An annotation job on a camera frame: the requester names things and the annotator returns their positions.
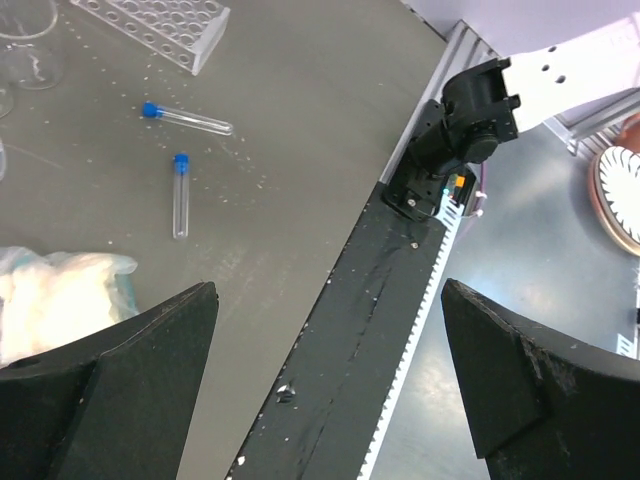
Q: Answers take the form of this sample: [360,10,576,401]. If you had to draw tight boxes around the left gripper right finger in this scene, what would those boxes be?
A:
[441,279,639,479]

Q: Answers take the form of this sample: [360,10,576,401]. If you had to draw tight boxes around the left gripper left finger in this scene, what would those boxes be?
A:
[1,282,219,479]

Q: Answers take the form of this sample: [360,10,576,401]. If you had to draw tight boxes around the blue-capped test tube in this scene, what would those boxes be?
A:
[172,153,190,240]
[142,102,234,136]

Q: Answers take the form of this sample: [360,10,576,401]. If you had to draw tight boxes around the clear test tube rack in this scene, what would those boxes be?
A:
[72,0,231,76]

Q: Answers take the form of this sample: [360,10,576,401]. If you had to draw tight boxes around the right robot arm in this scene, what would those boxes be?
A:
[381,12,639,222]

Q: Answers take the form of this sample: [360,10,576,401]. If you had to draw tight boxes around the bag of cotton balls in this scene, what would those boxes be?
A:
[1,246,139,367]

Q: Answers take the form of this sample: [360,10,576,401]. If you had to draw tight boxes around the patterned plate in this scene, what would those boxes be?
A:
[587,146,639,257]

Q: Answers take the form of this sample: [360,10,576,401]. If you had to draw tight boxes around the clear glass beaker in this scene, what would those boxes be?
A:
[1,0,64,90]

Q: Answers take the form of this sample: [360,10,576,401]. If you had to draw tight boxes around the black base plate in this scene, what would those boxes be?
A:
[226,183,445,479]

